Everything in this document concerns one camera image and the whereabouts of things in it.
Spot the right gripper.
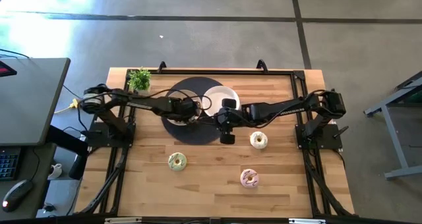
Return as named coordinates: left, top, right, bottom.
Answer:
left=216, top=98, right=247, bottom=145

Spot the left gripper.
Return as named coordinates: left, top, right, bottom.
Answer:
left=168, top=97, right=200, bottom=123

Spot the tan round plate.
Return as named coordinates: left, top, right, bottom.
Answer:
left=164, top=88, right=202, bottom=126

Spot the black round mat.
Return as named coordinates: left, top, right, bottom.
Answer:
left=160, top=76, right=231, bottom=146

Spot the white round plate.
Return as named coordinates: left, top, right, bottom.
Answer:
left=201, top=85, right=241, bottom=117

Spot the white iced donut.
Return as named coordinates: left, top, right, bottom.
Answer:
left=249, top=130, right=269, bottom=150

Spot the pale green iced donut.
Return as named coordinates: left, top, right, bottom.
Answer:
left=167, top=152, right=188, bottom=172

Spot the green plant in white pot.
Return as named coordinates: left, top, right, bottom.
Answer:
left=127, top=67, right=152, bottom=95

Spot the pink lavender iced donut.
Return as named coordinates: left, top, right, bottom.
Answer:
left=239, top=168, right=260, bottom=189

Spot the small white mug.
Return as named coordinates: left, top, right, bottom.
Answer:
left=48, top=163, right=63, bottom=181

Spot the grey desk top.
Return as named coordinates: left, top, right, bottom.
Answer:
left=0, top=57, right=71, bottom=147

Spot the dark lower desk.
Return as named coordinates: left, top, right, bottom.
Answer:
left=0, top=143, right=57, bottom=218

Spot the black device with red light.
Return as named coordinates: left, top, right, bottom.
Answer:
left=0, top=61, right=18, bottom=78

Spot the black keyboard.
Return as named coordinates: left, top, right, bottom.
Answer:
left=0, top=147, right=21, bottom=181

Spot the black computer mouse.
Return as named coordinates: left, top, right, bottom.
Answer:
left=1, top=179, right=34, bottom=213

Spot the black table rig frame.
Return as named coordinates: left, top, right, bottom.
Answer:
left=74, top=69, right=355, bottom=218

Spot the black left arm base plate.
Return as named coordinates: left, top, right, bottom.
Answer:
left=86, top=120, right=136, bottom=149

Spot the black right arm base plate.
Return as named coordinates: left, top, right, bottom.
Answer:
left=295, top=123, right=344, bottom=151

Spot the yellow power cord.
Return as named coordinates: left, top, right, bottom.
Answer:
left=54, top=98, right=82, bottom=115

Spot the silver metal bracket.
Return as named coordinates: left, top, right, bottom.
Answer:
left=104, top=217, right=142, bottom=224
left=289, top=218, right=326, bottom=224

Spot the grey metal table frame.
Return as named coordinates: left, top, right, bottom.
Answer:
left=363, top=70, right=422, bottom=181

